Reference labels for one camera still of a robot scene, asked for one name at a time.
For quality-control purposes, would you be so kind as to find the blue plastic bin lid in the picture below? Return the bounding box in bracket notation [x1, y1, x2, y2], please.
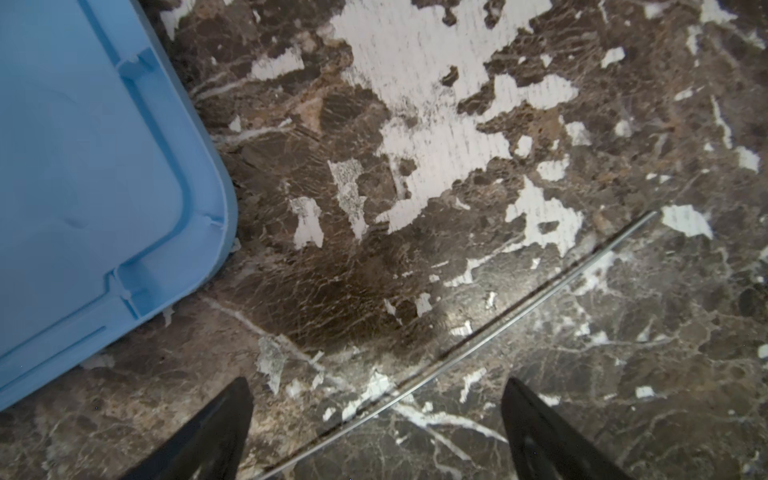
[1, 1, 237, 407]

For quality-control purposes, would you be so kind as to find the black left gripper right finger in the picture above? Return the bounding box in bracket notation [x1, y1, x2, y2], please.
[501, 377, 630, 480]

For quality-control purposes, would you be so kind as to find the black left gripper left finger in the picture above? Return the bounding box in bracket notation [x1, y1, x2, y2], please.
[123, 377, 253, 479]

